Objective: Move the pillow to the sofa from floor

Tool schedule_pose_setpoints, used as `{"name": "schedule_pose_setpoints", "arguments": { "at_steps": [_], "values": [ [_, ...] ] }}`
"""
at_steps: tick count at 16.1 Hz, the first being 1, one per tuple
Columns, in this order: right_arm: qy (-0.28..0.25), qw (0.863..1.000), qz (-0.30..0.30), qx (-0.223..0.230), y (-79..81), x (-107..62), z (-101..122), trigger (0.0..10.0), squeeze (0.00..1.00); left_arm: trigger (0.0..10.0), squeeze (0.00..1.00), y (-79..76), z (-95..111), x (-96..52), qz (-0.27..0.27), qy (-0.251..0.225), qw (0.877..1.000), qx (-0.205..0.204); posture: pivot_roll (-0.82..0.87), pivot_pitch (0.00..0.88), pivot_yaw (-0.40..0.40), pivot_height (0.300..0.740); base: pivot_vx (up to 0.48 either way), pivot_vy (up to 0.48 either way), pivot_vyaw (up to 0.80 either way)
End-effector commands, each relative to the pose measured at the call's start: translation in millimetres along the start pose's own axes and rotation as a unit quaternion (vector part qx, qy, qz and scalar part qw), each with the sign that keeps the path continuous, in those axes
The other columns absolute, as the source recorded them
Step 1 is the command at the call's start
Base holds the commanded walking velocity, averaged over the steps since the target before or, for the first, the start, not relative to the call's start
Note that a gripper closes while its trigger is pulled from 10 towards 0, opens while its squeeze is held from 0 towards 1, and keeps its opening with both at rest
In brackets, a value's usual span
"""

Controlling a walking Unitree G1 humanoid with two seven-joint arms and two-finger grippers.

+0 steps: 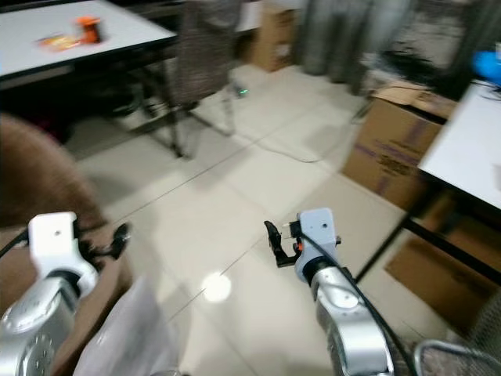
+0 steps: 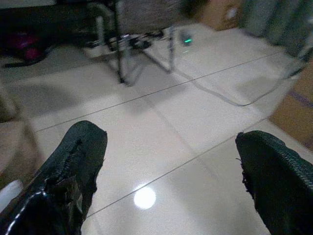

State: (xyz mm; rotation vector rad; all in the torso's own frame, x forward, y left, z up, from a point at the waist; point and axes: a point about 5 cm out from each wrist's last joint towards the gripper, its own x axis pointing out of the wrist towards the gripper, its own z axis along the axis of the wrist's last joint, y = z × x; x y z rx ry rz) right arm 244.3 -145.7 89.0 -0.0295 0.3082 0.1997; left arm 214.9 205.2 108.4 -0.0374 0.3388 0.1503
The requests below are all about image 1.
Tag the orange snack packet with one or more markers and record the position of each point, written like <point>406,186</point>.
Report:
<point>56,41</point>

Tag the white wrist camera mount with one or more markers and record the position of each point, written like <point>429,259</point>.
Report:
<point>55,243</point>
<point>317,235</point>

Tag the small brown cardboard box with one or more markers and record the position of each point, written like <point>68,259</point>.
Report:
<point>274,39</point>

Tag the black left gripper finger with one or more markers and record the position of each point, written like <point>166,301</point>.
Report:
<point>123,233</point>

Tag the brown fabric sofa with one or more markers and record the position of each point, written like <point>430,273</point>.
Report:
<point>31,168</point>

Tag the white table with black frame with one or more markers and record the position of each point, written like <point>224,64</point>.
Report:
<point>39,23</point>

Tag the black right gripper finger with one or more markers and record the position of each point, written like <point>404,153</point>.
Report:
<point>272,232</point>
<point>282,257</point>

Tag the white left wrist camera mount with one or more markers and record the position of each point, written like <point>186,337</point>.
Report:
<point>55,243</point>

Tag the small green light device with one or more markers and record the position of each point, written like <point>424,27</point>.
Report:
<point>241,92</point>

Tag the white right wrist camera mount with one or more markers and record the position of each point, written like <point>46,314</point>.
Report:
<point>317,235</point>

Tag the white translucent sheet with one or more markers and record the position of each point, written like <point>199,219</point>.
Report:
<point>133,337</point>

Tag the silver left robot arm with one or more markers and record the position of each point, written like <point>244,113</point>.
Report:
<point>35,329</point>

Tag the orange round container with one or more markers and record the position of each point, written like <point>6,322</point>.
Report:
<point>89,30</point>

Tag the grey curtain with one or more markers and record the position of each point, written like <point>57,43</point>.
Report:
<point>348,31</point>

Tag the blue object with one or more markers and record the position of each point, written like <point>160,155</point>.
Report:
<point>488,66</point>

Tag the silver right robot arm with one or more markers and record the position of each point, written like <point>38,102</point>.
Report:
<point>352,321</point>

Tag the cardboard box with purple print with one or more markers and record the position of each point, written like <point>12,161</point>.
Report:
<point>387,145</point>

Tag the brown patterned chair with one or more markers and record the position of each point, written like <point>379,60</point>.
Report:
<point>207,55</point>

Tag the metal frame chair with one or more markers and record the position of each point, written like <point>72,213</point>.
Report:
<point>458,352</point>

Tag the plain brown cardboard box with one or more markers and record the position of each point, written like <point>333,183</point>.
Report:
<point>450,270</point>

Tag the white table with black legs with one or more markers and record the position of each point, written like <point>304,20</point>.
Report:
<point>466,149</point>

